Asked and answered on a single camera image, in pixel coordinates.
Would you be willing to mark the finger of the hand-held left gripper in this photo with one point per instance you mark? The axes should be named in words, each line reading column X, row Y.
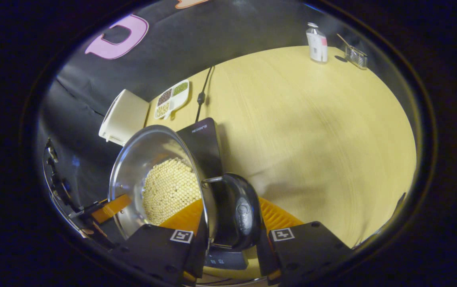
column 111, row 208

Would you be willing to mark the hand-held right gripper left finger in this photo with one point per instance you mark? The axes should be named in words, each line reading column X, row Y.
column 152, row 251

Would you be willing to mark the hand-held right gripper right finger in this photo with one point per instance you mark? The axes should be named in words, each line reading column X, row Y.
column 308, row 251

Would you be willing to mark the stainless steel pot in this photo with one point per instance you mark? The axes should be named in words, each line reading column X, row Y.
column 148, row 147

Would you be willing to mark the black induction cooktop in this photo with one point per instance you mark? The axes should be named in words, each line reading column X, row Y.
column 202, row 147

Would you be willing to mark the pile of yellow soybeans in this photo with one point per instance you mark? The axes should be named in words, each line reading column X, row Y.
column 168, row 191

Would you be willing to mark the white toaster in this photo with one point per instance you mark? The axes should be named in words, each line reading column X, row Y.
column 127, row 115

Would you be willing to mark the heap of pale yellow beans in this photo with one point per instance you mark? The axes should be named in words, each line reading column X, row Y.
column 162, row 110

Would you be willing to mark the white divided dish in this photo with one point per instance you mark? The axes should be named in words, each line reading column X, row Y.
column 175, row 105

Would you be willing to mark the heap of dark red beans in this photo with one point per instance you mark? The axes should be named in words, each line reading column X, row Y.
column 164, row 97

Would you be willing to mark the heap of green beans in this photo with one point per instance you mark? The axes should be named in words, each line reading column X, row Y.
column 180, row 88

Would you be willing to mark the clear glass holder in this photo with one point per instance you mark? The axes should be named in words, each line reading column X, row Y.
column 357, row 59

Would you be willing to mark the clear plastic bottle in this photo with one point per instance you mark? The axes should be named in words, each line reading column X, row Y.
column 317, row 46

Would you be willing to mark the brown wooden stick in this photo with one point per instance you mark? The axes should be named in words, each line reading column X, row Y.
column 344, row 40

